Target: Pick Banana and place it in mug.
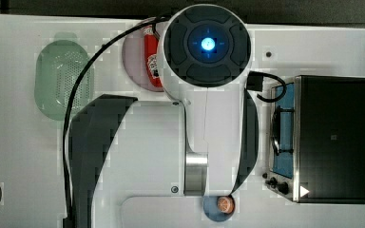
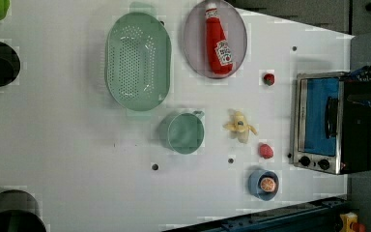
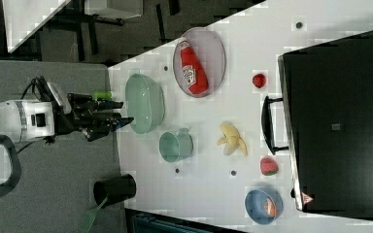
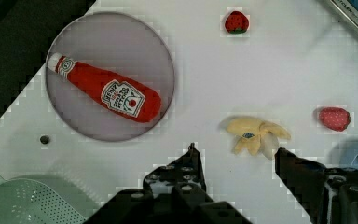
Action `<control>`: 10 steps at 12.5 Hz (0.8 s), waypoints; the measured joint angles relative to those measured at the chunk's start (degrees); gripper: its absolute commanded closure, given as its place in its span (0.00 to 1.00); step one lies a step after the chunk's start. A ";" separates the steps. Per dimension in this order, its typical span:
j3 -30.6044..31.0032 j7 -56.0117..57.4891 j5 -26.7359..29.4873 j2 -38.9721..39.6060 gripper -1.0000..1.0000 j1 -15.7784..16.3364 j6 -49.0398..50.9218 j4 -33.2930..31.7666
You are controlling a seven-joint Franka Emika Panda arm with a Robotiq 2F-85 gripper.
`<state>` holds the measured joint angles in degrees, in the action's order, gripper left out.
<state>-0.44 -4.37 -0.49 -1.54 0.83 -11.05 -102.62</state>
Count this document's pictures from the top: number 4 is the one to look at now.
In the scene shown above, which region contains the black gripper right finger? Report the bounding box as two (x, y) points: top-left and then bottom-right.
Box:
(274, 147), (358, 224)

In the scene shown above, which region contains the light red plush strawberry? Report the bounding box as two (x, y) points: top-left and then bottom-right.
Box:
(318, 107), (351, 132)

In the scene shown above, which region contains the green perforated colander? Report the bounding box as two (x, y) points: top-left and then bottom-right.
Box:
(0, 179), (86, 224)

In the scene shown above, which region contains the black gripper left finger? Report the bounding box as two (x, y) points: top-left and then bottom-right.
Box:
(85, 144), (252, 224)

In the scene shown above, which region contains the red plush ketchup bottle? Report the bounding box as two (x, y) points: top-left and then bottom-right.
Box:
(47, 53), (162, 123)

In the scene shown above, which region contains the dark red plush strawberry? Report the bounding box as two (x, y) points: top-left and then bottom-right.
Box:
(225, 11), (250, 34)

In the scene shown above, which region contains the yellow plush banana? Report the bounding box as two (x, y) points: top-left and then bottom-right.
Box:
(227, 117), (291, 160)

